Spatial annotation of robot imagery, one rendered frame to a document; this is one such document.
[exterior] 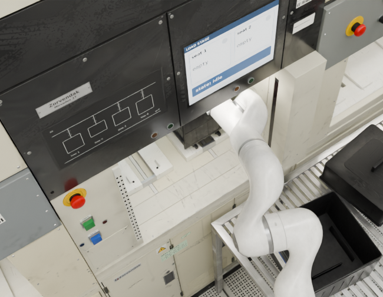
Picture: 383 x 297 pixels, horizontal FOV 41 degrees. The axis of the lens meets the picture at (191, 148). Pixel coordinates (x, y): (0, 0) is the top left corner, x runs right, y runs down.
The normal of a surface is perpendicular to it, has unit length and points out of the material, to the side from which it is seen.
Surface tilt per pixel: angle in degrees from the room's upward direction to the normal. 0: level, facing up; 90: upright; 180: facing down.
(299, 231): 30
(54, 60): 90
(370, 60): 0
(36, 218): 90
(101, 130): 90
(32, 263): 90
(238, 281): 0
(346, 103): 0
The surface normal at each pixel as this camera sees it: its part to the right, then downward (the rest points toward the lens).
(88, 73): 0.55, 0.67
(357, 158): -0.06, -0.56
